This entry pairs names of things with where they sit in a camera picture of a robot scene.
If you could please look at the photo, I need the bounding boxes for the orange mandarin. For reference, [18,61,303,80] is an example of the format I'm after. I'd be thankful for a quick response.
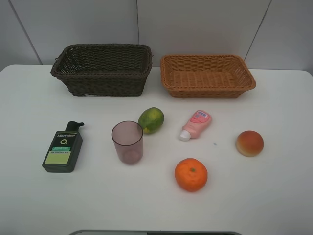
[174,158,208,192]

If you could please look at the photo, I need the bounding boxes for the round bread bun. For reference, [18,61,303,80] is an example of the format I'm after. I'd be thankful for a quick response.
[236,130,264,157]

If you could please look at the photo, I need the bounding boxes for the purple translucent plastic cup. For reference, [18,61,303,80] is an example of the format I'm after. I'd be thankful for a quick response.
[111,121,143,165]

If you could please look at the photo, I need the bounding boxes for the light brown wicker basket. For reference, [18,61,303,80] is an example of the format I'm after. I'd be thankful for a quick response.
[160,54,256,98]

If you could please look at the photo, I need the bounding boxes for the dark green pump bottle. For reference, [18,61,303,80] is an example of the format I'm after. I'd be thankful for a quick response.
[42,121,84,173]

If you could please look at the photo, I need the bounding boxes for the dark brown wicker basket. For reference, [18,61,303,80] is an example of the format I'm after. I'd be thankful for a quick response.
[50,44,153,97]

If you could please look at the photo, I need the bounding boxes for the green lime fruit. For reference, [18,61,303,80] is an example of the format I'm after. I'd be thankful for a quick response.
[138,107,165,134]

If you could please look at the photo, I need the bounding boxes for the pink lotion bottle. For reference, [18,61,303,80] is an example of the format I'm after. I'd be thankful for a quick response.
[179,110,212,141]

